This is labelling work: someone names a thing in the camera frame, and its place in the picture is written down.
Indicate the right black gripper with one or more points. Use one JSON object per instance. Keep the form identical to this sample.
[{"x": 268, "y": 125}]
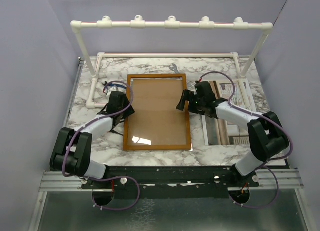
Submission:
[{"x": 187, "y": 95}]

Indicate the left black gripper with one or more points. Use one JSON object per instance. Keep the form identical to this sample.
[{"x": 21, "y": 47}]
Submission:
[{"x": 128, "y": 111}]

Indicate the plant window photo print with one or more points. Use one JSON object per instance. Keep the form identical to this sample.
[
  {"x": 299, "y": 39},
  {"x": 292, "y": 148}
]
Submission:
[{"x": 218, "y": 132}]

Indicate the brown wooden picture frame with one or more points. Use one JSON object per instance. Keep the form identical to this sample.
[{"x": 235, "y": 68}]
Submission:
[{"x": 126, "y": 136}]

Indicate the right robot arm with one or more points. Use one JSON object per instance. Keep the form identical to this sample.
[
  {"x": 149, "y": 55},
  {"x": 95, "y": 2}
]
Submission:
[{"x": 266, "y": 136}]

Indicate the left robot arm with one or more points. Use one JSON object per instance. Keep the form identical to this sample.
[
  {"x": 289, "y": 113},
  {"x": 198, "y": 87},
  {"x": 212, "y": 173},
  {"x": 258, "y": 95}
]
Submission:
[{"x": 72, "y": 151}]

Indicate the silver open-end wrench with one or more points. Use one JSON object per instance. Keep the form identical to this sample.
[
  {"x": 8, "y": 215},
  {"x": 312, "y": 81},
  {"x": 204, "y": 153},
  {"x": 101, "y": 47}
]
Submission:
[{"x": 173, "y": 67}]

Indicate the white PVC pipe rack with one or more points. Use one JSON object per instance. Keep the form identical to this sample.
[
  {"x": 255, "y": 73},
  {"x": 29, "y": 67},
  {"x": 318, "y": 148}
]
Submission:
[{"x": 173, "y": 24}]

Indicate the blue handled pliers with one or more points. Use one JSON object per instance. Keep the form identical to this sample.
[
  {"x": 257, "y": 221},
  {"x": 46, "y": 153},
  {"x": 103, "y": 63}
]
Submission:
[{"x": 116, "y": 85}]

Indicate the orange handled screwdriver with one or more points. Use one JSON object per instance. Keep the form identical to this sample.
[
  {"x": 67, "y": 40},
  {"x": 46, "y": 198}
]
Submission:
[{"x": 115, "y": 132}]

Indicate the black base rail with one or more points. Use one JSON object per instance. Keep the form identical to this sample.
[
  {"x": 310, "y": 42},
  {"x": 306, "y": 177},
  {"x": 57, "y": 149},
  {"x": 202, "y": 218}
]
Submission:
[{"x": 169, "y": 182}]

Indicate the aluminium extrusion rail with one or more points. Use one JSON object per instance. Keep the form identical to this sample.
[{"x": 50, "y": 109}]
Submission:
[{"x": 53, "y": 181}]

